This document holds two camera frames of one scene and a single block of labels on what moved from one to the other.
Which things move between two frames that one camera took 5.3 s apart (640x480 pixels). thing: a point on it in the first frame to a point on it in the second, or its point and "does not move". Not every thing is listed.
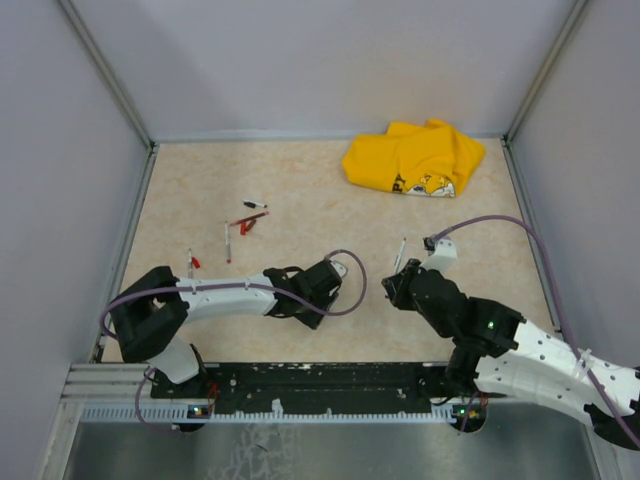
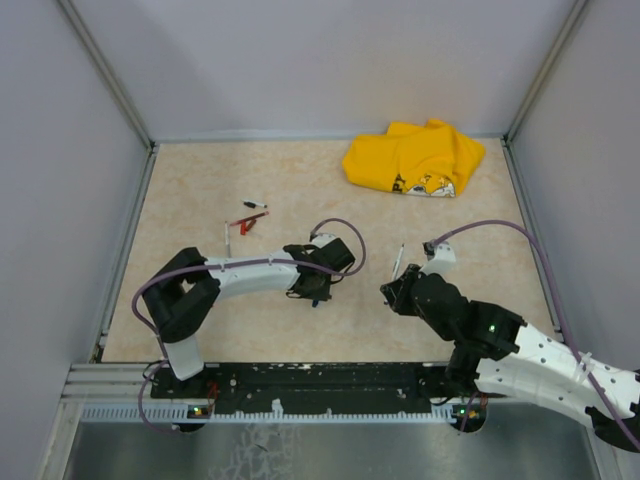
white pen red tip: x=228 y=249 does not move
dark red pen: x=248 y=219 does not move
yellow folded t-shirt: x=434 y=158 does not move
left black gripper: x=312 y=320 to x=319 y=294
